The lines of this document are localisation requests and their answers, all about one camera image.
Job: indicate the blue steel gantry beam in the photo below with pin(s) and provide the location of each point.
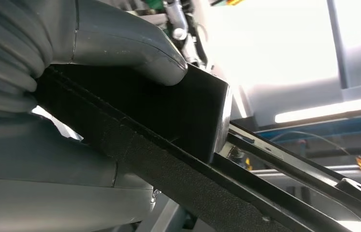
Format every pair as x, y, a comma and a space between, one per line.
327, 128

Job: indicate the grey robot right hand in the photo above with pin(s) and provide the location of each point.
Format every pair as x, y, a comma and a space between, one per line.
39, 192

